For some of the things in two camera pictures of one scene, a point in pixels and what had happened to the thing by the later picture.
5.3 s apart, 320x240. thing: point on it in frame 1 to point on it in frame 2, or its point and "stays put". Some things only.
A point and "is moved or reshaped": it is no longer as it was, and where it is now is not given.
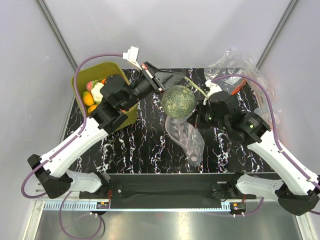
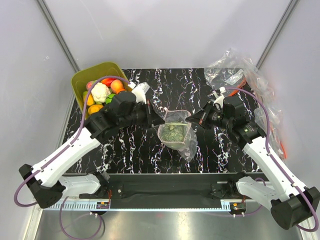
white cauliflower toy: [96, 93] is moved or reshaped
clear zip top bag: [186, 135] is moved or reshaped
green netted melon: [180, 102] to [174, 131]
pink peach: [89, 86] to [117, 86]
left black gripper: [165, 79] to [151, 117]
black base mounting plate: [169, 187] stays put
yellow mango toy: [88, 99] stays put
